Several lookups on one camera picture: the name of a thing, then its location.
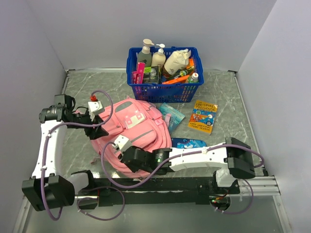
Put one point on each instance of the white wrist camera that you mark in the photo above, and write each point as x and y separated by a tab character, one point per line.
122	143
95	107

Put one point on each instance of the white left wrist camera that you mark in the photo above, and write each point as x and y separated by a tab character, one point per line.
95	107

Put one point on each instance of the black mounting base rail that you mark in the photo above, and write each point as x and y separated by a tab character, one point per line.
170	190

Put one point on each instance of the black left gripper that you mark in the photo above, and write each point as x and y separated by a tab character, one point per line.
96	132

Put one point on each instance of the pink student backpack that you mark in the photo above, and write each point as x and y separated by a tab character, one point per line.
139	121

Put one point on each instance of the grey pump bottle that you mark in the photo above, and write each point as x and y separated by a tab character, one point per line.
145	56

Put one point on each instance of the pink box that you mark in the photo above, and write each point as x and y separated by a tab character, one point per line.
137	75

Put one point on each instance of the cream pump bottle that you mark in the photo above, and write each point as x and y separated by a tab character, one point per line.
159	58

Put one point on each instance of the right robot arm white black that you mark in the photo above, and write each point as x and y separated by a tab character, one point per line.
232	159

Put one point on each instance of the orange toothbrush pack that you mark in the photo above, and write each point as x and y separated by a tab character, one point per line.
180	79

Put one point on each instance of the yellow treehouse book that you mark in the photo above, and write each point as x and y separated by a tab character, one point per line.
203	116

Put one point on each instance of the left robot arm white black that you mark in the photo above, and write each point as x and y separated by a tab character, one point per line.
47	188

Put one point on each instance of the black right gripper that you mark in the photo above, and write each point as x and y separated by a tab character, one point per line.
133	169

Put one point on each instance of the beige drawstring pouch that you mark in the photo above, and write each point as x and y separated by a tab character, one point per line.
177	60

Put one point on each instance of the blue shark pencil case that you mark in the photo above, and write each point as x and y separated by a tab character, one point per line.
185	143

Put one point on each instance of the small green bottle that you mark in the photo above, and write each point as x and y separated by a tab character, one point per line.
186	72

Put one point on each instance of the teal paperback book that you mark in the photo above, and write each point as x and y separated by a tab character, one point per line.
171	116

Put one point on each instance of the black green box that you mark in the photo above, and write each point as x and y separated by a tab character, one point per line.
152	75

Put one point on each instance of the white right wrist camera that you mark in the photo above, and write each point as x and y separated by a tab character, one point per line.
122	143

